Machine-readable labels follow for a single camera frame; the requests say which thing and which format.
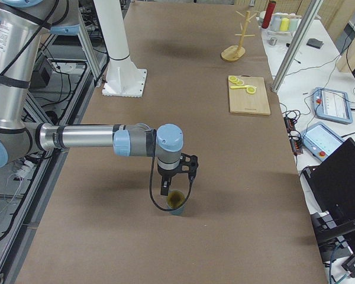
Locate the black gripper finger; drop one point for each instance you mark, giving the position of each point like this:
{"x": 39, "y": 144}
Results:
{"x": 165, "y": 185}

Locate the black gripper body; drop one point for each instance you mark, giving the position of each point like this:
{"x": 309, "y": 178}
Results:
{"x": 167, "y": 174}

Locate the dark teal mug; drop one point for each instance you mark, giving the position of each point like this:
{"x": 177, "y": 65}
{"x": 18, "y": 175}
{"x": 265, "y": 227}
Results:
{"x": 174, "y": 200}

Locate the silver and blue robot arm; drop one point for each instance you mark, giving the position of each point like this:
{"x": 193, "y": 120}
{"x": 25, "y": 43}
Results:
{"x": 22, "y": 25}

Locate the wooden cup storage rack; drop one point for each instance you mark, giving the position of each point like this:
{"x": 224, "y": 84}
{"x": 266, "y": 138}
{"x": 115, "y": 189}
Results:
{"x": 235, "y": 52}

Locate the yellow cup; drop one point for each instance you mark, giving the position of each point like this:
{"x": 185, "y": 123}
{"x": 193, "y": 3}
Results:
{"x": 284, "y": 25}

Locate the wooden cutting board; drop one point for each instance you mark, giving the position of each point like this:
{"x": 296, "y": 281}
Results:
{"x": 241, "y": 102}

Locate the yellow plastic knife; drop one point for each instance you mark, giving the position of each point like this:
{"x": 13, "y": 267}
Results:
{"x": 243, "y": 86}

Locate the black power strip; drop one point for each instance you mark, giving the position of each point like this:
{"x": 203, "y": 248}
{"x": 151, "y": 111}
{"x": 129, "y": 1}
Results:
{"x": 294, "y": 136}

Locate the blue teach pendant tablet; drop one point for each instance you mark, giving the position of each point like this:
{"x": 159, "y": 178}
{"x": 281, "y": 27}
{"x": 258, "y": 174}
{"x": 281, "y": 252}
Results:
{"x": 321, "y": 140}
{"x": 332, "y": 105}

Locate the black monitor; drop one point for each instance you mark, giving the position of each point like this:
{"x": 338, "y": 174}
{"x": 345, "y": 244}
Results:
{"x": 333, "y": 185}

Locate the red cylindrical can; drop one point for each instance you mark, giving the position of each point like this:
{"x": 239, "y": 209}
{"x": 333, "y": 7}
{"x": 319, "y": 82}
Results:
{"x": 268, "y": 14}

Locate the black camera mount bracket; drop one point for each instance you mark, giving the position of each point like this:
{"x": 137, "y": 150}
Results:
{"x": 188, "y": 164}

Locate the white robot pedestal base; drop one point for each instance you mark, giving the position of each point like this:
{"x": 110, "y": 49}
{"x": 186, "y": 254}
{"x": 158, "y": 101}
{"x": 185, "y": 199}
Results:
{"x": 123, "y": 78}

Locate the aluminium frame post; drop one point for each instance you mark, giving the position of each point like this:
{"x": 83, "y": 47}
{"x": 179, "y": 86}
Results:
{"x": 296, "y": 42}

